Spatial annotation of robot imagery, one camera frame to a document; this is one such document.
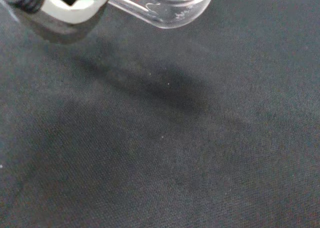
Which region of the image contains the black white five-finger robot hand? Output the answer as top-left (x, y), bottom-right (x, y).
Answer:
top-left (0, 0), bottom-right (111, 44)

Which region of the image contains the black bench cloth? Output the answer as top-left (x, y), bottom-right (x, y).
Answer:
top-left (0, 0), bottom-right (320, 228)

